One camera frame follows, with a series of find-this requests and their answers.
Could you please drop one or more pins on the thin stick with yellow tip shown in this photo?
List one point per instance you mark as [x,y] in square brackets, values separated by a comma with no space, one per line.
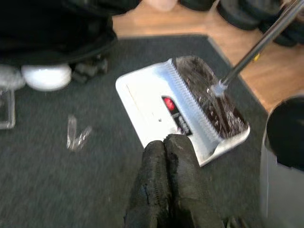
[256,57]

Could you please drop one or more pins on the small clear plastic scrap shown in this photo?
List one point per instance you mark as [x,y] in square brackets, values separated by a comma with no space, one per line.
[71,133]

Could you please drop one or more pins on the white round dome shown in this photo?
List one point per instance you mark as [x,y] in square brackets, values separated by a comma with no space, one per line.
[46,77]

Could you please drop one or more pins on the black weight plate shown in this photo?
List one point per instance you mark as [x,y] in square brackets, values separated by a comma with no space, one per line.
[285,33]
[237,14]
[199,4]

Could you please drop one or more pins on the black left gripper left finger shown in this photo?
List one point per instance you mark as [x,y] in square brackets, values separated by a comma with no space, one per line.
[152,190]

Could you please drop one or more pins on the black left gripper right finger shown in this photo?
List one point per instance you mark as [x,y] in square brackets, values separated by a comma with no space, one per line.
[190,190]

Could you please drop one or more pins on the black floor mat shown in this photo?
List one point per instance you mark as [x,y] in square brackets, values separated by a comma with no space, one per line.
[71,190]

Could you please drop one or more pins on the small black foam blocks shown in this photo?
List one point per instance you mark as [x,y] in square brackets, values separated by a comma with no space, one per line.
[90,70]

